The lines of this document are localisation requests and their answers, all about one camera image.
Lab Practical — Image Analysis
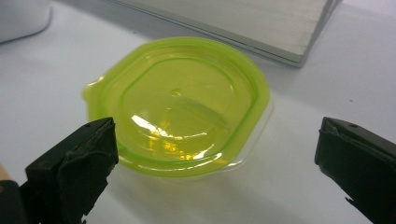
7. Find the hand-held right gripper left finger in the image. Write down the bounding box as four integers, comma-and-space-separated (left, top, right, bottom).
19, 117, 120, 224

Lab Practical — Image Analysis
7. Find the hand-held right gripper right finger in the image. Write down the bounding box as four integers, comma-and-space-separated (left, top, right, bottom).
314, 117, 396, 224

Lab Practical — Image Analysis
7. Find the green lidded plastic container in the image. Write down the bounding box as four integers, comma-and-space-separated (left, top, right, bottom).
81, 35, 275, 179

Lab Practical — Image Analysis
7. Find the white lidded box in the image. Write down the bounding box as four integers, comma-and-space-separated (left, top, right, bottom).
0, 0, 53, 45

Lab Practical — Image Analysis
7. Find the white wire rack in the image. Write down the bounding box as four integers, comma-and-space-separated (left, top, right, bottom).
108, 0, 344, 68

